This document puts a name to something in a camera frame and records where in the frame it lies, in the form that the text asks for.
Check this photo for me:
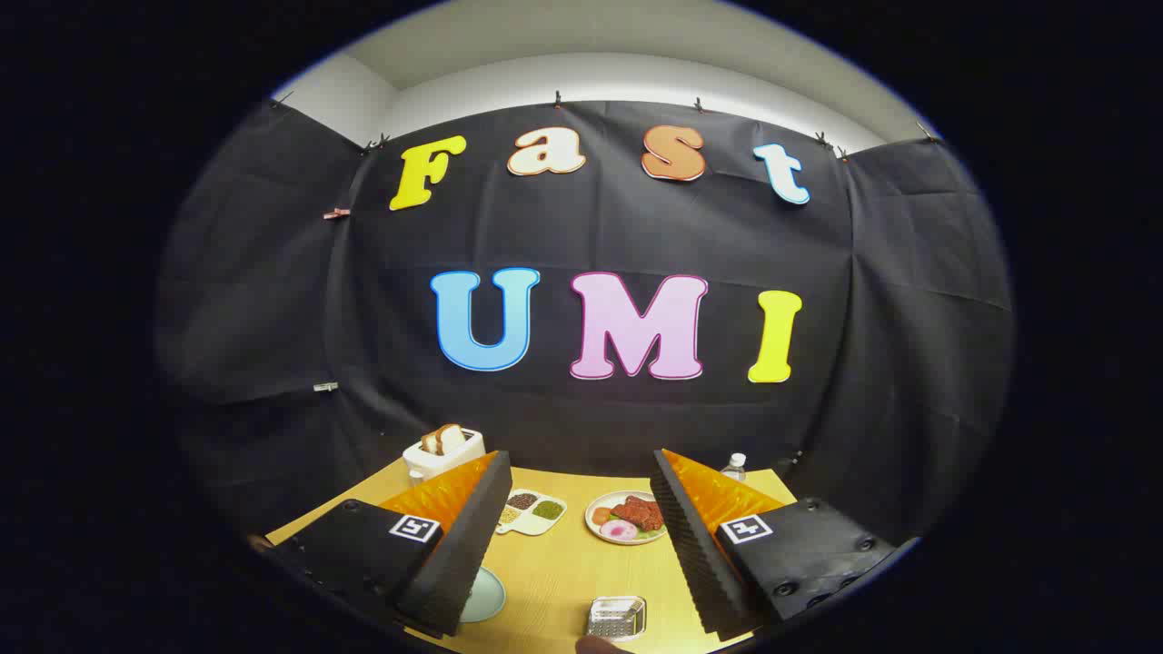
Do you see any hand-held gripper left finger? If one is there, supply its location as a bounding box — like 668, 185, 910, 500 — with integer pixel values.
259, 450, 514, 639

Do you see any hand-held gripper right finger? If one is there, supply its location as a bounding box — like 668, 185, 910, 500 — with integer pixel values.
648, 449, 902, 642

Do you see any light green plate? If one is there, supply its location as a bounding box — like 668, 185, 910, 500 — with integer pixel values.
459, 567, 506, 624

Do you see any white divided dish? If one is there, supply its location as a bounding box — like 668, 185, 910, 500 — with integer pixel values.
495, 490, 568, 537

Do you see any brown steak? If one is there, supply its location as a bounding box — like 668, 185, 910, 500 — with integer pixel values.
611, 495, 667, 532

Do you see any white toaster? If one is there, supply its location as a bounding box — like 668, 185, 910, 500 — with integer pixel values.
403, 429, 486, 482

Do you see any beige food plate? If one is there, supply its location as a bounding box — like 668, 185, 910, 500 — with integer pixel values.
584, 490, 673, 546

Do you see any row of black cloth clips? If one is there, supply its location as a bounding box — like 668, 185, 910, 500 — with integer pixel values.
273, 89, 941, 155

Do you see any metal wire basket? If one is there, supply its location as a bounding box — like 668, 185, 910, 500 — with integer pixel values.
586, 595, 648, 643

